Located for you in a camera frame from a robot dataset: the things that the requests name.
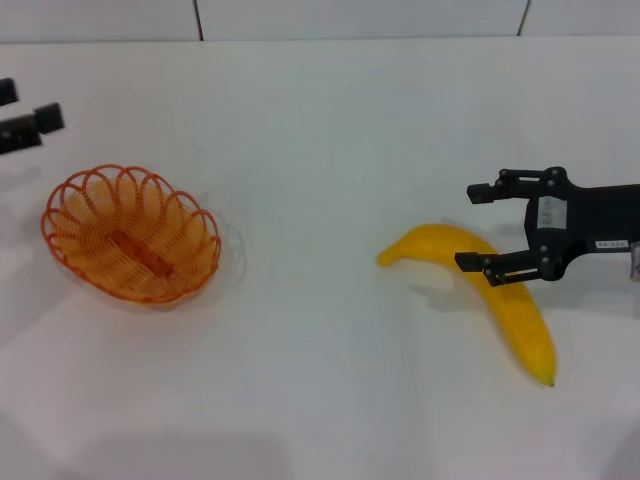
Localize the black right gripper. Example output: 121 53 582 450
454 167 640 289

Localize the yellow banana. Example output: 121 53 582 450
377 223 558 388

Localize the orange woven plastic basket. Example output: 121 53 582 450
41 164 223 305

